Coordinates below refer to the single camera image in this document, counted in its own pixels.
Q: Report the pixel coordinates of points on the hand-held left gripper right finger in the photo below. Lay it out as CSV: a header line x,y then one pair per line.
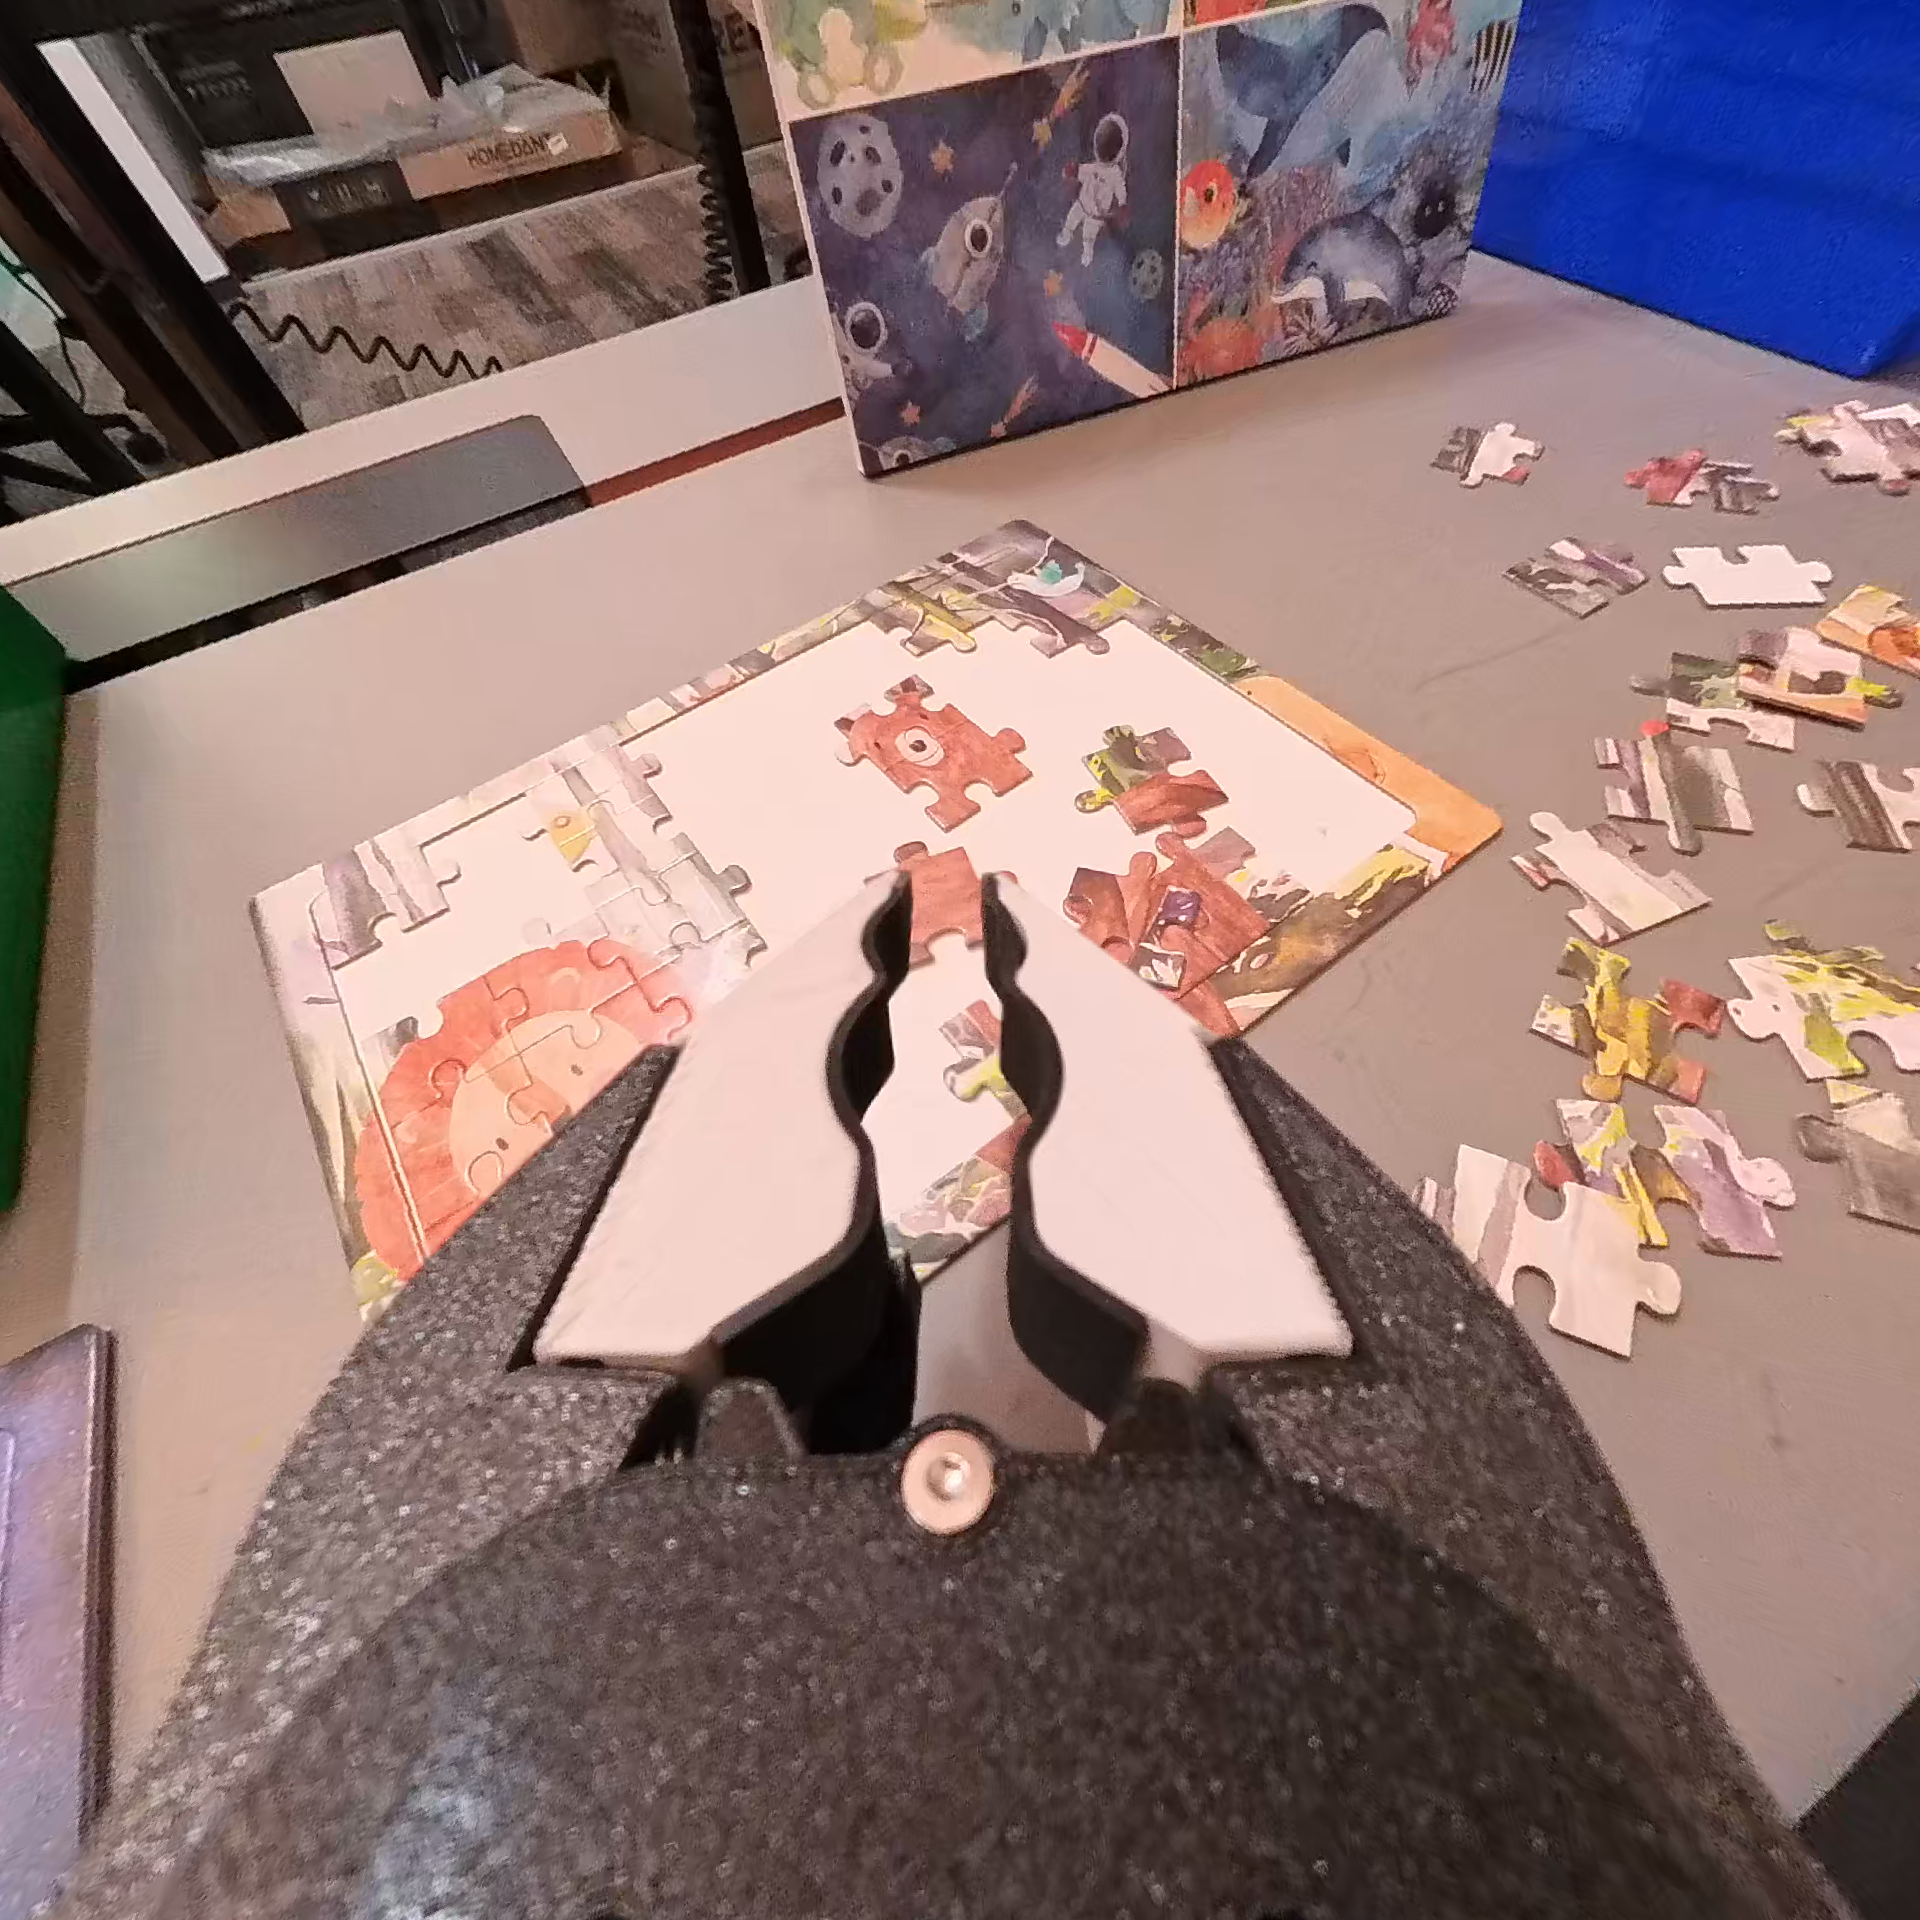
x,y
1171,1200

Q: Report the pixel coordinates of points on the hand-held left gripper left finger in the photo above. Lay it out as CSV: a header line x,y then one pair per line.
x,y
706,1200

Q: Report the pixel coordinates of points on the purple green puzzle piece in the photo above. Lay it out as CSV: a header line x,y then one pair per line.
x,y
974,1049

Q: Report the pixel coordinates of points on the assembled orange lion pieces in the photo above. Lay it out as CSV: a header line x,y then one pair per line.
x,y
451,1110

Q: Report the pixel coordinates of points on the jigsaw pieces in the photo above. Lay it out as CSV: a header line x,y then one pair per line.
x,y
1575,1245

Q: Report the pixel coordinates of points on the jigsaw puzzle frame board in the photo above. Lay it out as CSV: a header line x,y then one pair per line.
x,y
781,750

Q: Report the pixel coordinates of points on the joined brown bear face pieces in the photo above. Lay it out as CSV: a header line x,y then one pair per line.
x,y
931,750

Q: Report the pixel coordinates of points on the small purple puzzle piece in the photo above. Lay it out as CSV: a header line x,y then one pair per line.
x,y
1178,913

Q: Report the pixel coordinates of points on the plain brown puzzle piece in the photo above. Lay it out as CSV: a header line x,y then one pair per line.
x,y
945,901

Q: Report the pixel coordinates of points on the brown green puzzle piece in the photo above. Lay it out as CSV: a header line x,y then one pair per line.
x,y
1162,797

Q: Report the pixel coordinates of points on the green plastic bin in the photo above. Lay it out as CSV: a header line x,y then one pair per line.
x,y
29,901

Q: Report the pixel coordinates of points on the space themed puzzle board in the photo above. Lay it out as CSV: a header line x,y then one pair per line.
x,y
44,1575

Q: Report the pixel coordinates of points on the black flat panel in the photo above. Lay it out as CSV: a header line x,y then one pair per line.
x,y
300,524

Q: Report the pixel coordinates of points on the illustrated puzzle box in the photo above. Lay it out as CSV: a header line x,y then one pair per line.
x,y
1051,224

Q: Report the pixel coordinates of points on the flat cardboard box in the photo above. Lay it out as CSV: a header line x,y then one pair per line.
x,y
510,150

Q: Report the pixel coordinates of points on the blue plastic bin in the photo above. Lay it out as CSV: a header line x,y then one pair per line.
x,y
1695,182

